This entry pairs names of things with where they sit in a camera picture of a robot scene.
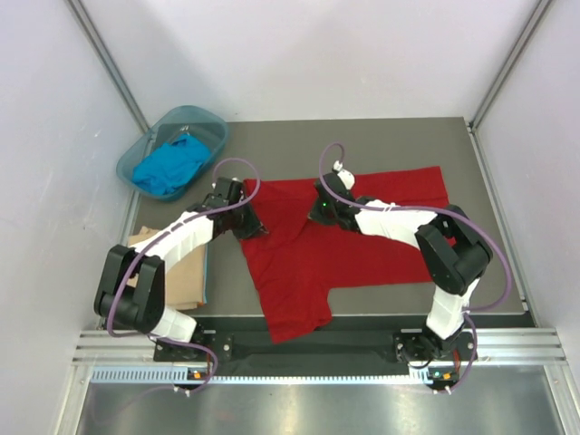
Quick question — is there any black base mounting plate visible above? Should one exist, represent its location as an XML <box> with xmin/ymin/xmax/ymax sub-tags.
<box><xmin>153</xmin><ymin>315</ymin><xmax>477</xmax><ymax>377</ymax></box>

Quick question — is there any slotted cable duct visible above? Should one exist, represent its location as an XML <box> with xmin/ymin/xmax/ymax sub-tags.
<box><xmin>91</xmin><ymin>366</ymin><xmax>454</xmax><ymax>385</ymax></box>

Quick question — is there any purple cable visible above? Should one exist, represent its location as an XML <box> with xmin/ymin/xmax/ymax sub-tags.
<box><xmin>106</xmin><ymin>157</ymin><xmax>262</xmax><ymax>391</ymax></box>
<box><xmin>316</xmin><ymin>142</ymin><xmax>515</xmax><ymax>393</ymax></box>

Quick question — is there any folded tan t-shirt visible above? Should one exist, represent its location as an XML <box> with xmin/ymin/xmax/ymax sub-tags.
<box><xmin>145</xmin><ymin>236</ymin><xmax>207</xmax><ymax>311</ymax></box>

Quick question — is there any teal plastic basket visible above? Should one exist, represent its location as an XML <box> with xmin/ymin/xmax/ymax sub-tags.
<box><xmin>116</xmin><ymin>105</ymin><xmax>229</xmax><ymax>201</ymax></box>

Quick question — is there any red t-shirt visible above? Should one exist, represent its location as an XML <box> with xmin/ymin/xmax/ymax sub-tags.
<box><xmin>240</xmin><ymin>179</ymin><xmax>430</xmax><ymax>343</ymax></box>

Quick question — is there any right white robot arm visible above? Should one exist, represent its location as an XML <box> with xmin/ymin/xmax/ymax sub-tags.
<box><xmin>309</xmin><ymin>164</ymin><xmax>493</xmax><ymax>361</ymax></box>

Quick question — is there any aluminium frame rail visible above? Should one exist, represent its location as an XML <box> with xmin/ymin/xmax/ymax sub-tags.
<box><xmin>72</xmin><ymin>328</ymin><xmax>565</xmax><ymax>366</ymax></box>

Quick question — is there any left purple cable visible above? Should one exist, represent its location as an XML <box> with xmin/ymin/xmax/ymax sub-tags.
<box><xmin>106</xmin><ymin>157</ymin><xmax>262</xmax><ymax>391</ymax></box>

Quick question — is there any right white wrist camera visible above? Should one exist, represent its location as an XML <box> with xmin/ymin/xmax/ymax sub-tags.
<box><xmin>333</xmin><ymin>160</ymin><xmax>355</xmax><ymax>190</ymax></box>

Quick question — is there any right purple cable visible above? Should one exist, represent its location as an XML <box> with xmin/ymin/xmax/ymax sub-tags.
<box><xmin>316</xmin><ymin>142</ymin><xmax>515</xmax><ymax>393</ymax></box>

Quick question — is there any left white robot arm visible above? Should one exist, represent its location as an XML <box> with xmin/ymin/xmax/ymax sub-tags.
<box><xmin>93</xmin><ymin>178</ymin><xmax>266</xmax><ymax>360</ymax></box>

